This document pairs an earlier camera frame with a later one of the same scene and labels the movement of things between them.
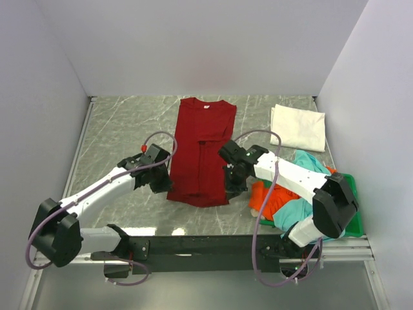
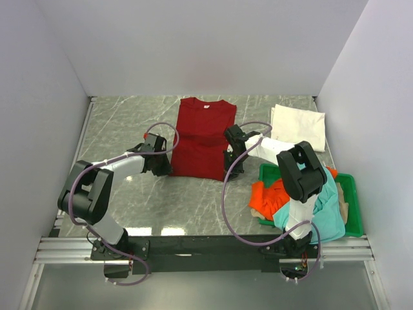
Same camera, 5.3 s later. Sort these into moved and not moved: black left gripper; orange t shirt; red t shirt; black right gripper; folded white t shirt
Moved: black right gripper; black left gripper; red t shirt
Not moved: folded white t shirt; orange t shirt
